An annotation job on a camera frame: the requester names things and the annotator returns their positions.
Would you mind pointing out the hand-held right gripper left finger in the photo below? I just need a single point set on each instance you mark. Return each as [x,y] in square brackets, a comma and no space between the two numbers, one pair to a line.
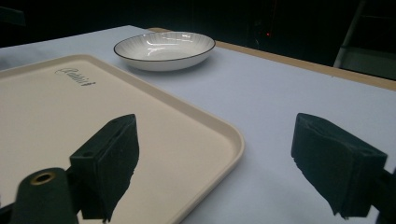
[106,161]

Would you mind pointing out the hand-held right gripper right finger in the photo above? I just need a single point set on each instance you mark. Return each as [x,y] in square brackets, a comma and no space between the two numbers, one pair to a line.
[333,165]

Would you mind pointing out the beige plastic tray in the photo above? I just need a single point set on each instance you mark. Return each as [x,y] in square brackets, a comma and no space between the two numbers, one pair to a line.
[93,124]

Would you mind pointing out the white ribbed bowl dark rim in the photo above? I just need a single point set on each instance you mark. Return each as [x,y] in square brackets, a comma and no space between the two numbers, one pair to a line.
[164,49]

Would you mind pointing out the metal stand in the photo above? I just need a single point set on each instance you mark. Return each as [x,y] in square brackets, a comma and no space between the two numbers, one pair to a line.
[348,37]

